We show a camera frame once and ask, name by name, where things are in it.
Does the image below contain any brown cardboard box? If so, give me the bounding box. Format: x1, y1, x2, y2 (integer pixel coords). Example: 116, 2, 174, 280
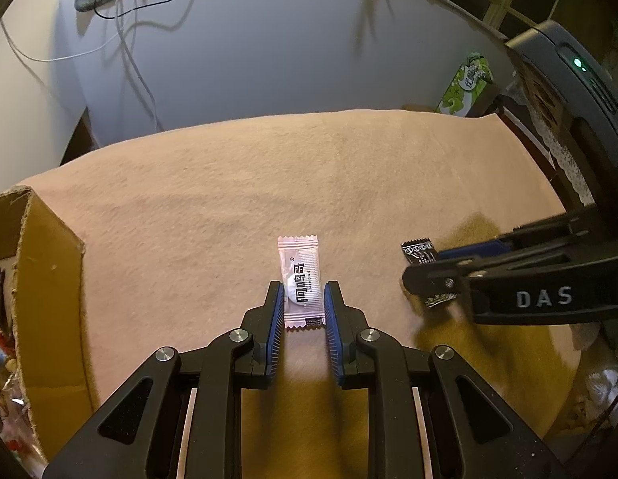
0, 186, 95, 475

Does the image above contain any hanging white cable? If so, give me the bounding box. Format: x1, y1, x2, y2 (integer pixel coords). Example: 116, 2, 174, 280
114, 0, 160, 133

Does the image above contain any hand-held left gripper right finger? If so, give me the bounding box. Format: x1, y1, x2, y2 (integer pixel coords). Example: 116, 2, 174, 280
323, 281, 571, 479

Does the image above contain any white crumpled cloth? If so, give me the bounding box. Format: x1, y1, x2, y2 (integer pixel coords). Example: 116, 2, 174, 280
583, 369, 618, 410

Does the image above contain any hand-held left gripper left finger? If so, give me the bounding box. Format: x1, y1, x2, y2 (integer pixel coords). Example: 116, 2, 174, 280
42, 280, 287, 479

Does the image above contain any pink candy packet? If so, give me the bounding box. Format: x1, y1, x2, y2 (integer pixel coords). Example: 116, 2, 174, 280
277, 234, 324, 331

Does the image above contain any thin white cable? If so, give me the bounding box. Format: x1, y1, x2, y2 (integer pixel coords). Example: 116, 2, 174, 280
0, 15, 122, 63

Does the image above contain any green tissue box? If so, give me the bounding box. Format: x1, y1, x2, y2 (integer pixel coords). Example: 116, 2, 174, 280
435, 52, 494, 117

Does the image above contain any black candy packet white print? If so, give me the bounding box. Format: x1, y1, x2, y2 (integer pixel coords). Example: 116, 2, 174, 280
400, 239, 459, 310

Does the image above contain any pile of wrapped snacks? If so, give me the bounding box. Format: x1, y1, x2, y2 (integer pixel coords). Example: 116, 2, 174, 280
0, 264, 33, 460

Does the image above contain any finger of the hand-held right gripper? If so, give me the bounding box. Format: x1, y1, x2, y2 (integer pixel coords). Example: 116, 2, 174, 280
403, 247, 594, 296
438, 204, 609, 261

